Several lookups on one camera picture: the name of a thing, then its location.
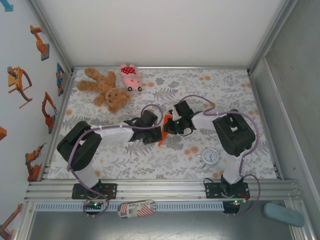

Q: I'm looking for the thin aluminium crossbar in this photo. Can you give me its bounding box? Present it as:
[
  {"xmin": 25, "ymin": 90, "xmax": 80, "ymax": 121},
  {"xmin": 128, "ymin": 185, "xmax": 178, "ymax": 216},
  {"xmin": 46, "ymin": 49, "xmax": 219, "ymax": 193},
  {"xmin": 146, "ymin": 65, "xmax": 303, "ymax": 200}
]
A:
[{"xmin": 72, "ymin": 65, "xmax": 251, "ymax": 71}]

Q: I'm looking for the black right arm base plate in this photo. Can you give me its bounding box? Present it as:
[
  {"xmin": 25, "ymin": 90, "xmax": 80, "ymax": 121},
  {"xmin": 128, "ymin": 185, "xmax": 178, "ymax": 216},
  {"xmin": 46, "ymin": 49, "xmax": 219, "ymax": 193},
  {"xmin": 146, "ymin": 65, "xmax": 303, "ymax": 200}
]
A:
[{"xmin": 204, "ymin": 181, "xmax": 251, "ymax": 200}]

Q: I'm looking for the orange paper sheet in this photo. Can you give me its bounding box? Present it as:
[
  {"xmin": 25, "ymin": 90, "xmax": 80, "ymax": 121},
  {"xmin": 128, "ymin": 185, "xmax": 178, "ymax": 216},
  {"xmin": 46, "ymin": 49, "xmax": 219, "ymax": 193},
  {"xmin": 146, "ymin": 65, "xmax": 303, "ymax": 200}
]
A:
[{"xmin": 157, "ymin": 113, "xmax": 173, "ymax": 147}]

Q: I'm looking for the pink plush toy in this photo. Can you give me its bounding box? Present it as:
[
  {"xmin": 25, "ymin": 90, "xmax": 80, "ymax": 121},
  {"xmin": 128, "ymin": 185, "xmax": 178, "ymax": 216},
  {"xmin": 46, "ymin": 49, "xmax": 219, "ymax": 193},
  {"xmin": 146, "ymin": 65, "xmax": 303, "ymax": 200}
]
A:
[{"xmin": 119, "ymin": 62, "xmax": 144, "ymax": 93}]

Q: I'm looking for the red white striped label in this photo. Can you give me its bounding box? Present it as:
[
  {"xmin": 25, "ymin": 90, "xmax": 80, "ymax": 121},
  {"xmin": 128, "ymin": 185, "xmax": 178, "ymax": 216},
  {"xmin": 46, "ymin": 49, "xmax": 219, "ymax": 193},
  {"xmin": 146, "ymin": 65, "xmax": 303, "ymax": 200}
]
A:
[{"xmin": 117, "ymin": 199, "xmax": 157, "ymax": 220}]

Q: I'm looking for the wide aluminium base rail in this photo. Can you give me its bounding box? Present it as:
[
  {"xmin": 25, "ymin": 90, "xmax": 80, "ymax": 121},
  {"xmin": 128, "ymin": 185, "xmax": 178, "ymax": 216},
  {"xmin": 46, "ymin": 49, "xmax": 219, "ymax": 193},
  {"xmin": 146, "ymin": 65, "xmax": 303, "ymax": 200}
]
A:
[{"xmin": 23, "ymin": 177, "xmax": 300, "ymax": 202}]

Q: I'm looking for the white slotted cable duct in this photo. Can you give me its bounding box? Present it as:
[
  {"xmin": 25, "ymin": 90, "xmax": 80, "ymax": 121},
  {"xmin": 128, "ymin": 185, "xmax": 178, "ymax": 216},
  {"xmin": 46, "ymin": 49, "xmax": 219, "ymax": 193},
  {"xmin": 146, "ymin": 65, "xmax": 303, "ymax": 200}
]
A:
[{"xmin": 33, "ymin": 201, "xmax": 225, "ymax": 211}]

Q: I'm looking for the blue oblong pad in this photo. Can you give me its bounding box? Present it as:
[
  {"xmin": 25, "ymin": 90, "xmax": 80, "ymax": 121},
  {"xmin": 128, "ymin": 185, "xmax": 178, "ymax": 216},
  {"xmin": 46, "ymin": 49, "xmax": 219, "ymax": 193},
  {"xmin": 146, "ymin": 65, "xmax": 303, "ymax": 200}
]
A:
[{"xmin": 263, "ymin": 202, "xmax": 305, "ymax": 228}]

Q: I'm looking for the small white alarm clock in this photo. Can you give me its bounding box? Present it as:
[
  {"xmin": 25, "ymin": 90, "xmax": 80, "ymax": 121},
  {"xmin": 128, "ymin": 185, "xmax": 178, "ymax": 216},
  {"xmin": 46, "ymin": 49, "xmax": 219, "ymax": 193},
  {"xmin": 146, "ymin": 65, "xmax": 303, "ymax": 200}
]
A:
[{"xmin": 197, "ymin": 147, "xmax": 220, "ymax": 169}]

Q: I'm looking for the blue and orange wall sticker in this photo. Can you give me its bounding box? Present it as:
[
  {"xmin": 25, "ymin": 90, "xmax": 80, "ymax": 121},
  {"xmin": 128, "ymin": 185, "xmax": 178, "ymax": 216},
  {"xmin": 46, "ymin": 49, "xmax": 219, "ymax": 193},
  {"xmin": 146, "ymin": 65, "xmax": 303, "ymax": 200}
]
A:
[{"xmin": 56, "ymin": 62, "xmax": 66, "ymax": 97}]

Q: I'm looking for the aluminium frame post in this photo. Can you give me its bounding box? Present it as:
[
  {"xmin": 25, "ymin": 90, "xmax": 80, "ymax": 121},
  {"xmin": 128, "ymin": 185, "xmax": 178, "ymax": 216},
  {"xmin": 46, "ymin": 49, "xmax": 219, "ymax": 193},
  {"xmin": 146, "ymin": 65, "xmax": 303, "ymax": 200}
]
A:
[
  {"xmin": 28, "ymin": 0, "xmax": 75, "ymax": 76},
  {"xmin": 247, "ymin": 0, "xmax": 300, "ymax": 76}
]

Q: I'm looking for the brown teddy bear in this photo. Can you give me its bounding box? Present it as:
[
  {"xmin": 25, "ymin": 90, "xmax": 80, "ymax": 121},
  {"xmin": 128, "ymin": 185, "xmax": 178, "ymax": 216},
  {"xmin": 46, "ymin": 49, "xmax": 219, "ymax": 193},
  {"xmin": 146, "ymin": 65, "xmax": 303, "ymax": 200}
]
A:
[{"xmin": 76, "ymin": 66, "xmax": 132, "ymax": 115}]

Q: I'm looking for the thin black camera cable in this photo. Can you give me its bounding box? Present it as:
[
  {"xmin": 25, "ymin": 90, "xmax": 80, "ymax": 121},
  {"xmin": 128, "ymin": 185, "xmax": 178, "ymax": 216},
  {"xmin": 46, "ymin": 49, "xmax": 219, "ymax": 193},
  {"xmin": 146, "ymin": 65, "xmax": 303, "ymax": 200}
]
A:
[{"xmin": 176, "ymin": 128, "xmax": 197, "ymax": 137}]

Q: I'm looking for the orange claw wall sticker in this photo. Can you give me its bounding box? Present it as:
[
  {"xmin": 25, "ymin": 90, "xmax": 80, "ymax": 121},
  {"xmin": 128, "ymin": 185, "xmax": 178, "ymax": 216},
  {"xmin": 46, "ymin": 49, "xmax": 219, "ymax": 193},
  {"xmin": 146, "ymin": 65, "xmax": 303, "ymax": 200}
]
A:
[{"xmin": 6, "ymin": 66, "xmax": 33, "ymax": 109}]

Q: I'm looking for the floral table mat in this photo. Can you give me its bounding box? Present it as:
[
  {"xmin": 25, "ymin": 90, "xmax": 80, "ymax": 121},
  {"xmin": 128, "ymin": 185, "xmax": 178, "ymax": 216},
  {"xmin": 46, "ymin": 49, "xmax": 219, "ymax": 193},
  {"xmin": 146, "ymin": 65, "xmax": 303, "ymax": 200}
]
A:
[{"xmin": 47, "ymin": 68, "xmax": 282, "ymax": 180}]

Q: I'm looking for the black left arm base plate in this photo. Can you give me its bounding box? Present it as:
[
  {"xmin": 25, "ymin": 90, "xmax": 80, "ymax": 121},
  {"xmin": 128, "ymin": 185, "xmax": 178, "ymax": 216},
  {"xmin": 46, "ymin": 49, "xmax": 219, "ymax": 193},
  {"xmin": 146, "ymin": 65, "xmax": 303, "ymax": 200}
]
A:
[{"xmin": 71, "ymin": 183, "xmax": 118, "ymax": 200}]

